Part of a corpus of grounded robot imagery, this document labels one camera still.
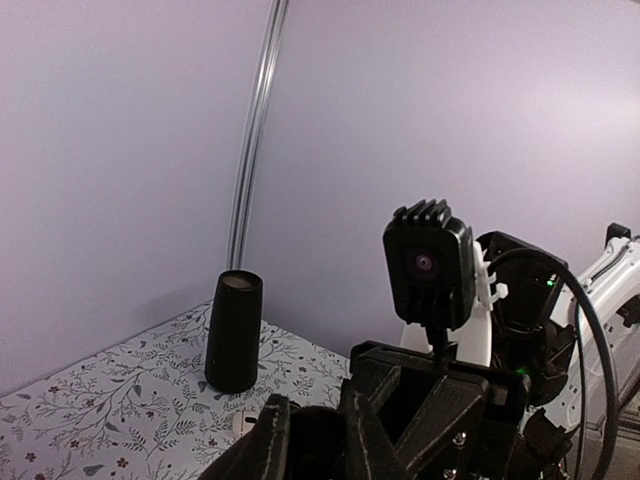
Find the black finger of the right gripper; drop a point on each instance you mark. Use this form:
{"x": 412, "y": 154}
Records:
{"x": 437, "y": 442}

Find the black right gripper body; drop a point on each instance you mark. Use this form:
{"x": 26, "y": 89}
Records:
{"x": 407, "y": 412}

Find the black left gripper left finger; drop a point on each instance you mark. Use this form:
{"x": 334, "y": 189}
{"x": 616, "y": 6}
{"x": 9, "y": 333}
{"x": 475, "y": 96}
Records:
{"x": 260, "y": 454}

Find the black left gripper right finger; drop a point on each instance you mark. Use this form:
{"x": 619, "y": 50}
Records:
{"x": 368, "y": 452}

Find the black oval charging case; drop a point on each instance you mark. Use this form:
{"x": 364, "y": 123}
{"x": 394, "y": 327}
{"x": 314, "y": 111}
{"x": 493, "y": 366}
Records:
{"x": 316, "y": 444}

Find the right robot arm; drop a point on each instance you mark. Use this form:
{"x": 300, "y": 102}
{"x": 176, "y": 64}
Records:
{"x": 554, "y": 327}

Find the cream earbud case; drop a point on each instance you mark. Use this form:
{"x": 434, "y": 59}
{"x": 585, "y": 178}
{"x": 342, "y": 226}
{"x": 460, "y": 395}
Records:
{"x": 243, "y": 422}

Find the dark brown tall cup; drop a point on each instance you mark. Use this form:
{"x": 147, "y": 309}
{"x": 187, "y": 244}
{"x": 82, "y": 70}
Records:
{"x": 231, "y": 364}

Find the floral table cloth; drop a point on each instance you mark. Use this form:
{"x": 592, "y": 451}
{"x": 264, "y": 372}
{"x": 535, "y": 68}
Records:
{"x": 144, "y": 410}

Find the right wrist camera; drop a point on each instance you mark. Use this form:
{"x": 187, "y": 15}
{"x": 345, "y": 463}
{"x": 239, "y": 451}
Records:
{"x": 441, "y": 283}

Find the right aluminium frame post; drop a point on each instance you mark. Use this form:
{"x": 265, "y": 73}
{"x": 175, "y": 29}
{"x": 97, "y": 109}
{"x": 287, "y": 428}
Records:
{"x": 253, "y": 132}

